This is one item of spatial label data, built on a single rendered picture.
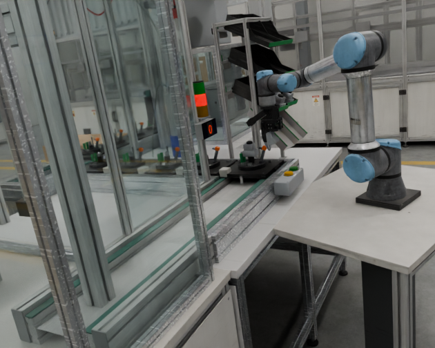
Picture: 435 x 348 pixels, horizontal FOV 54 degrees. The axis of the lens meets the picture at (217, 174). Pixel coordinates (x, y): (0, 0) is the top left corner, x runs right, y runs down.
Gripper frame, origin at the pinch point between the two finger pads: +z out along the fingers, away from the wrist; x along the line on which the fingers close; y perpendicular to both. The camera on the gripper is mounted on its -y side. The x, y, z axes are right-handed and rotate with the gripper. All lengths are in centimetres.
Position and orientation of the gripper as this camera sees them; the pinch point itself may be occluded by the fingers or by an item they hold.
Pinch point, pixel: (267, 148)
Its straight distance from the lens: 201.8
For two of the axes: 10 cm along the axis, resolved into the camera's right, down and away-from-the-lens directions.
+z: 1.4, 9.5, 2.8
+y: 8.8, 0.2, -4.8
